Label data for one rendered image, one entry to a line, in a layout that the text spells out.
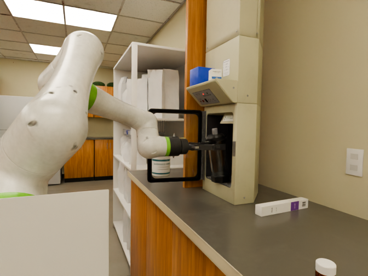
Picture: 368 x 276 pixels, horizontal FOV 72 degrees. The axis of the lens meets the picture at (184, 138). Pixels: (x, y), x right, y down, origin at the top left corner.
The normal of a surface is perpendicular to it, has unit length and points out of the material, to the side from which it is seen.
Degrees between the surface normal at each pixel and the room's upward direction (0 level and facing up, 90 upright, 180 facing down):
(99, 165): 90
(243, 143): 90
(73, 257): 90
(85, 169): 90
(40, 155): 128
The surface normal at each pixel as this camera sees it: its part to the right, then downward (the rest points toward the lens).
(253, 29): 0.47, 0.06
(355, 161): -0.92, 0.00
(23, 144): -0.24, 0.29
